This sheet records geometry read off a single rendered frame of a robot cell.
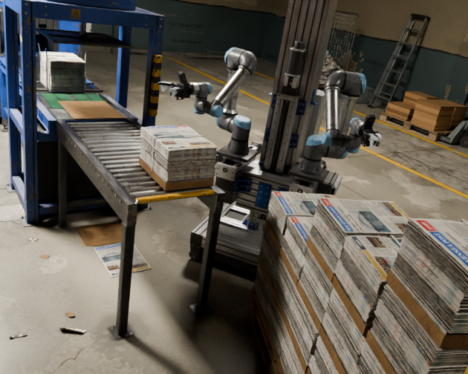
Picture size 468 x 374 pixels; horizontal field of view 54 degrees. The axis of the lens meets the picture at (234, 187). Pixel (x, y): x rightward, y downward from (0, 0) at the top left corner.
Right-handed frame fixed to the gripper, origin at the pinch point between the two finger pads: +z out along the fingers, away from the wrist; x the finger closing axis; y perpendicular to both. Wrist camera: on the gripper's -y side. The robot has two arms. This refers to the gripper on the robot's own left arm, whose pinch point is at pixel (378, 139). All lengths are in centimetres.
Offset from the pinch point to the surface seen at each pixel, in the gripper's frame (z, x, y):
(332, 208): 52, 37, 12
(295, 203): -2, 39, 36
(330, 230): 58, 39, 18
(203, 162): -14, 87, 16
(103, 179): -17, 140, 27
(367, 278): 91, 36, 18
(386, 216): 53, 15, 15
